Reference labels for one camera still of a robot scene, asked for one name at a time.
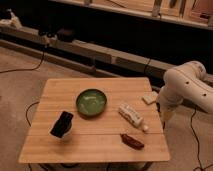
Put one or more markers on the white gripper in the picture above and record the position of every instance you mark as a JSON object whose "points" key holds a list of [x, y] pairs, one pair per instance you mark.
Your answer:
{"points": [[150, 97]]}

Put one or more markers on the white plastic bottle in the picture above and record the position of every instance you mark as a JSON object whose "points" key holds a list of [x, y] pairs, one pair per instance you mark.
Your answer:
{"points": [[132, 116]]}

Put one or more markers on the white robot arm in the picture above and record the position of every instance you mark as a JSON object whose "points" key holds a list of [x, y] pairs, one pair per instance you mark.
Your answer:
{"points": [[181, 82]]}

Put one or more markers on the green ceramic bowl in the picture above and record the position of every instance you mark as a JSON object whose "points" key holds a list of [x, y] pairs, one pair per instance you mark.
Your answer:
{"points": [[91, 102]]}

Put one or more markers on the dark brown chocolate bar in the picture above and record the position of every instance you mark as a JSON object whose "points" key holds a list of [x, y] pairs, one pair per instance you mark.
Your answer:
{"points": [[131, 142]]}

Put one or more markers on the wooden table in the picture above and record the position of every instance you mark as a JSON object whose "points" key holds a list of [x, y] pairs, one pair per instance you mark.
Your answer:
{"points": [[95, 140]]}

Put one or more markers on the black box in white cup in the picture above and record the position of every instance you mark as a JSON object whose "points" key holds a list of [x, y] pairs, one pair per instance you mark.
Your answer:
{"points": [[62, 125]]}

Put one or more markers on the black power adapter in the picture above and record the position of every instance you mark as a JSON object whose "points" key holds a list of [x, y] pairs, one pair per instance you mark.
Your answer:
{"points": [[65, 35]]}

